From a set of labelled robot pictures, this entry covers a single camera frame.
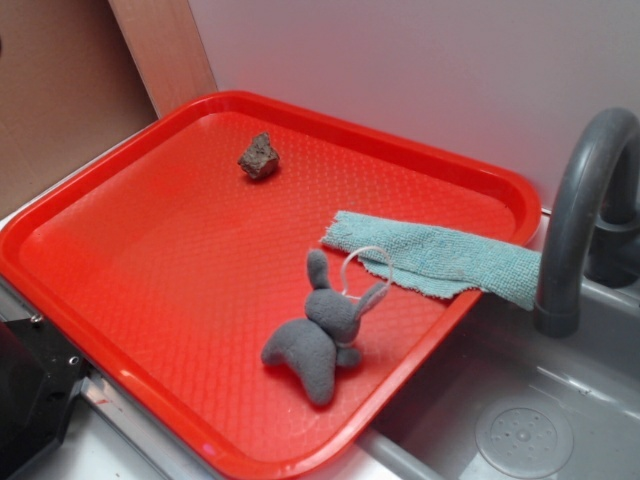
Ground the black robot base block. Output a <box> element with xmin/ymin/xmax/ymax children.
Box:
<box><xmin>1</xmin><ymin>318</ymin><xmax>87</xmax><ymax>479</ymax></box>

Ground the blue terry cloth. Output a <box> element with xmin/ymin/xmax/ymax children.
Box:
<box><xmin>321</xmin><ymin>211</ymin><xmax>541</xmax><ymax>311</ymax></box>

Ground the brown rock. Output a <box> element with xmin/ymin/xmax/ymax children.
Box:
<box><xmin>237</xmin><ymin>132</ymin><xmax>280</xmax><ymax>180</ymax></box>

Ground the grey plush bunny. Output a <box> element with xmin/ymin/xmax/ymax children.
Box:
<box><xmin>260</xmin><ymin>249</ymin><xmax>389</xmax><ymax>407</ymax></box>

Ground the grey plastic sink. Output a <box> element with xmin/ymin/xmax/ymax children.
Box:
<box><xmin>355</xmin><ymin>277</ymin><xmax>640</xmax><ymax>480</ymax></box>

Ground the grey toy faucet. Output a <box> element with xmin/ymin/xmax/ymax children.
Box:
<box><xmin>534</xmin><ymin>108</ymin><xmax>639</xmax><ymax>338</ymax></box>

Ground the red plastic tray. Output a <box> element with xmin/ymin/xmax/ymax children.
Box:
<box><xmin>1</xmin><ymin>92</ymin><xmax>541</xmax><ymax>479</ymax></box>

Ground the wooden corner post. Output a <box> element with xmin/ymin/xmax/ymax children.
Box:
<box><xmin>109</xmin><ymin>0</ymin><xmax>218</xmax><ymax>117</ymax></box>

